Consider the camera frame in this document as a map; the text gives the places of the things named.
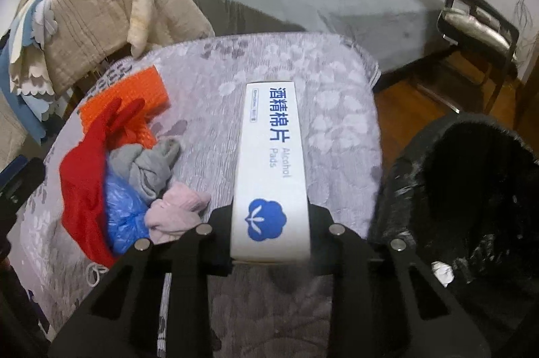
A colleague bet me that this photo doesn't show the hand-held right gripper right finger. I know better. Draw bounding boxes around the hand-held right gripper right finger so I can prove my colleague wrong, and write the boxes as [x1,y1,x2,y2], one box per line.
[307,203,493,358]

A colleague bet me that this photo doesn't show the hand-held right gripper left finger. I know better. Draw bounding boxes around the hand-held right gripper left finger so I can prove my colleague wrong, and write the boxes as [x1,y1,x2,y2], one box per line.
[48,206,234,358]

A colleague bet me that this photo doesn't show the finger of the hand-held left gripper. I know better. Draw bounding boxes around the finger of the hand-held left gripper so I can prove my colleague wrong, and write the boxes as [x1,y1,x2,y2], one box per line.
[0,157,46,216]

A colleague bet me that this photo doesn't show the pink cloth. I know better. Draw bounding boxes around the pink cloth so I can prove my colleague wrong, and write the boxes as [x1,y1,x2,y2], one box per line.
[144,182,211,245]

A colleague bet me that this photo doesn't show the red cloth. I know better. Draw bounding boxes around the red cloth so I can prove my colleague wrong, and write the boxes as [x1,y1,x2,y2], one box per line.
[59,97,148,268]

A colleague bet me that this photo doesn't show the white cardboard box blue print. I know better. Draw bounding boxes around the white cardboard box blue print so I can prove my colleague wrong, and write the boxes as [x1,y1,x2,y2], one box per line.
[229,80,312,263]

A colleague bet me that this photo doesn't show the blue plastic bag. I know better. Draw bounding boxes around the blue plastic bag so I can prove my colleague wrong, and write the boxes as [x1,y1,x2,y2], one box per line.
[103,173,152,253]

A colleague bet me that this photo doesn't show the grey cloth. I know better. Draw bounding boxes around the grey cloth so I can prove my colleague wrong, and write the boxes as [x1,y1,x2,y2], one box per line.
[108,138,182,204]

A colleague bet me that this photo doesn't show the orange knitted cloth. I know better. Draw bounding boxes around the orange knitted cloth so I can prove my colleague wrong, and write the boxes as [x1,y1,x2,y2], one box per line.
[79,64,171,148]

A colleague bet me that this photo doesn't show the black trash bin with bag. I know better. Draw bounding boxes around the black trash bin with bag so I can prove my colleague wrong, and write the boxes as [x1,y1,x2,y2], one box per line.
[368,114,539,358]

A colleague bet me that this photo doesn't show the blue and white blanket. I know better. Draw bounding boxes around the blue and white blanket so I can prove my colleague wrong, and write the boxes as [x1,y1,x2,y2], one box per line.
[0,0,91,144]

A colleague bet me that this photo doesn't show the grey floral tablecloth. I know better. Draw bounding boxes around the grey floral tablecloth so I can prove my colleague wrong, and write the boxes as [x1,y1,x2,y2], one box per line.
[19,32,384,358]

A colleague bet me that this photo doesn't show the white crumpled paper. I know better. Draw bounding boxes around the white crumpled paper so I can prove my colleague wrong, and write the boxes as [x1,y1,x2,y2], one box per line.
[432,261,455,286]

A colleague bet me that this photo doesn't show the beige quilt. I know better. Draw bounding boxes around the beige quilt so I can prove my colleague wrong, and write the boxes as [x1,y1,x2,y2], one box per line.
[42,0,215,95]

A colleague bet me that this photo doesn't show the black metal chair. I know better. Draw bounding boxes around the black metal chair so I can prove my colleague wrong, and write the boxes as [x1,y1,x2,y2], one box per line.
[410,0,520,115]

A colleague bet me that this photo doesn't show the bed with grey bedspread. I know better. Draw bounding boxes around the bed with grey bedspread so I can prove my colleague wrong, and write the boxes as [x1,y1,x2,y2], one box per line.
[191,0,453,74]

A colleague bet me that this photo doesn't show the silver seat cushion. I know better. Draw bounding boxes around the silver seat cushion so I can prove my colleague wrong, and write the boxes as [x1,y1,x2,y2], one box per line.
[440,6,516,53]

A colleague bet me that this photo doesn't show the white cord loop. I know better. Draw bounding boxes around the white cord loop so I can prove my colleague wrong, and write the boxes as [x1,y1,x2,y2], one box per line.
[86,263,111,287]

